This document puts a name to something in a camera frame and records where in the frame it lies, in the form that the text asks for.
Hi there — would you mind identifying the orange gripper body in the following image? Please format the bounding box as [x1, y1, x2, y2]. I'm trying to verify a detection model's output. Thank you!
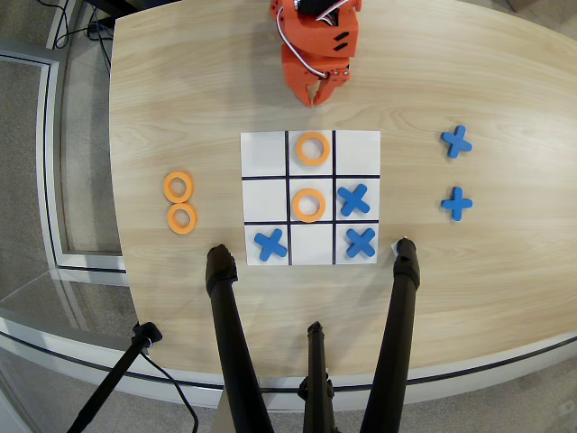
[281, 43, 323, 94]

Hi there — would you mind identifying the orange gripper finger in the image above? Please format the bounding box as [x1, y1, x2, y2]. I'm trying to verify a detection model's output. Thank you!
[314, 66, 353, 106]
[294, 84, 316, 108]

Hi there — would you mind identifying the orange foam ring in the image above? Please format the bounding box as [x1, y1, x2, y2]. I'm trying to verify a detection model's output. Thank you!
[291, 188, 327, 224]
[167, 202, 199, 235]
[295, 131, 332, 166]
[163, 170, 196, 204]

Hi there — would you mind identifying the white tic-tac-toe board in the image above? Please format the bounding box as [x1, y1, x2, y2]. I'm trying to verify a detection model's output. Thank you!
[239, 129, 382, 267]

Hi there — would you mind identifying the blue foam cross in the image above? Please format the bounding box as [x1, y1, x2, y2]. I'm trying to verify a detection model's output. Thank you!
[344, 226, 378, 261]
[440, 124, 473, 159]
[336, 183, 372, 217]
[440, 186, 474, 223]
[253, 227, 289, 263]

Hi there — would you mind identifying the black furniture base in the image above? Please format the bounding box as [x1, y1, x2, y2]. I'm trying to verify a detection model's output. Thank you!
[83, 0, 181, 20]

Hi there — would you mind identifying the thick black tripod leg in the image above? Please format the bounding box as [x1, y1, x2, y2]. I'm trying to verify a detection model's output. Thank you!
[205, 244, 276, 433]
[359, 237, 421, 433]

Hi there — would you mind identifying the white framed glass panel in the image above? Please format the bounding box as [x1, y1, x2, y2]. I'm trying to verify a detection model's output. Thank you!
[0, 48, 128, 274]

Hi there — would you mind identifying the thin black tripod leg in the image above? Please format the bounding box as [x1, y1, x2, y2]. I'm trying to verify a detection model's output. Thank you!
[297, 320, 337, 433]

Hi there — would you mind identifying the black light stand pole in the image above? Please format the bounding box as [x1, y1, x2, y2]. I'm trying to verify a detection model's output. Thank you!
[66, 320, 163, 433]

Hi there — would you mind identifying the white servo cable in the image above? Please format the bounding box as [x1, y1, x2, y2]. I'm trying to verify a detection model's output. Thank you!
[275, 0, 343, 81]

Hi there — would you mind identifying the black cable bundle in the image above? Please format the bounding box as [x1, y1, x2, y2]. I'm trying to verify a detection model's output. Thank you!
[50, 0, 114, 69]

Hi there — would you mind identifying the black floor cable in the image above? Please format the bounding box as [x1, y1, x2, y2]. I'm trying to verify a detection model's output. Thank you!
[139, 350, 200, 433]

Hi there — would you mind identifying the black camera tripod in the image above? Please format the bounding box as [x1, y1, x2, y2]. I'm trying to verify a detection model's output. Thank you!
[0, 305, 577, 412]

